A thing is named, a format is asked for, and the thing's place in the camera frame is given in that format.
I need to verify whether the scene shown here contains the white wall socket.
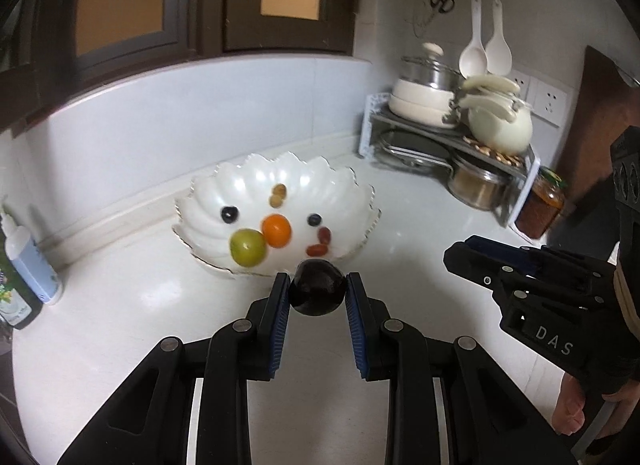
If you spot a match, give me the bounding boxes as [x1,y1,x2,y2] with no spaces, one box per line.
[505,69,532,96]
[529,78,575,127]

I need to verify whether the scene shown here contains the white spoon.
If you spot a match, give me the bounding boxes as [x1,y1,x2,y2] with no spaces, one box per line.
[459,0,488,78]

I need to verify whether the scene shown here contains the person's right hand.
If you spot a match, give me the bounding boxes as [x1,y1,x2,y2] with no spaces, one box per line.
[555,375,640,441]

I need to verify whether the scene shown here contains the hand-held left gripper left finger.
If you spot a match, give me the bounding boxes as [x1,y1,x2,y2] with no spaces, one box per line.
[57,272,292,465]

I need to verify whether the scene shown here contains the dark brown board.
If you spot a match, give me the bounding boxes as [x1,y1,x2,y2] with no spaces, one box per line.
[555,45,640,226]

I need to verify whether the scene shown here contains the wooden bead trivet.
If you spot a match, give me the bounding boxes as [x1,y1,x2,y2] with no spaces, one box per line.
[462,135,526,166]

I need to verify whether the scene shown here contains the glass sauce jar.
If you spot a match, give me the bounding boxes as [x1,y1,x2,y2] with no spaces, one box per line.
[515,168,568,240]

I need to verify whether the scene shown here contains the steel pot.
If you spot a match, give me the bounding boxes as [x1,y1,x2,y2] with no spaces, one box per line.
[447,154,516,211]

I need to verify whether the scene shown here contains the white pot with lid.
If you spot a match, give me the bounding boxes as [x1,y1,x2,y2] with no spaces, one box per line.
[389,42,463,128]

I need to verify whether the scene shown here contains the white scalloped bowl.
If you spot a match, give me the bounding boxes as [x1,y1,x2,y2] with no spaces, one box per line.
[172,151,382,278]

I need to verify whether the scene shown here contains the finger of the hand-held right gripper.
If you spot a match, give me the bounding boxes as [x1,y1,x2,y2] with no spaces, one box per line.
[467,235,601,281]
[444,241,531,296]

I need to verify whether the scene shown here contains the green apple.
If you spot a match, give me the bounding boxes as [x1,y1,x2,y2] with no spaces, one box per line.
[229,228,267,267]

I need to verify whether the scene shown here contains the green dish soap bottle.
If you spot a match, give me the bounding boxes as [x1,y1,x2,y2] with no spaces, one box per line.
[0,245,43,331]

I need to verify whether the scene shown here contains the steel shelf rack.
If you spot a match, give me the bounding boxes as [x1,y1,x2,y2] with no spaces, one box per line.
[357,92,542,241]

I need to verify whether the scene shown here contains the black flat panel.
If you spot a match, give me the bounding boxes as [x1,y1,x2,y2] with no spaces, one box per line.
[547,210,621,263]

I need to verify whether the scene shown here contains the white pump bottle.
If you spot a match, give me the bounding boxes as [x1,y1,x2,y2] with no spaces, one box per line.
[0,212,63,306]

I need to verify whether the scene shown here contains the cream ceramic kettle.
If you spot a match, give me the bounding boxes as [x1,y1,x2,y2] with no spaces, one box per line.
[452,72,535,156]

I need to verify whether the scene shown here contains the black scissors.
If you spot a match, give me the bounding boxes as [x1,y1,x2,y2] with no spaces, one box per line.
[412,0,456,31]

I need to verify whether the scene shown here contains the glass pot lid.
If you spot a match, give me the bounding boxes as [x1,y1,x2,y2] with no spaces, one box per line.
[376,128,453,175]

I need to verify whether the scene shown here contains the orange tangerine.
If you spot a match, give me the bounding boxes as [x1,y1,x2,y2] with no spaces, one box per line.
[261,214,293,249]

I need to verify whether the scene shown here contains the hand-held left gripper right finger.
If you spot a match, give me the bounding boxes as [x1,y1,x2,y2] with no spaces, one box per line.
[345,272,591,465]

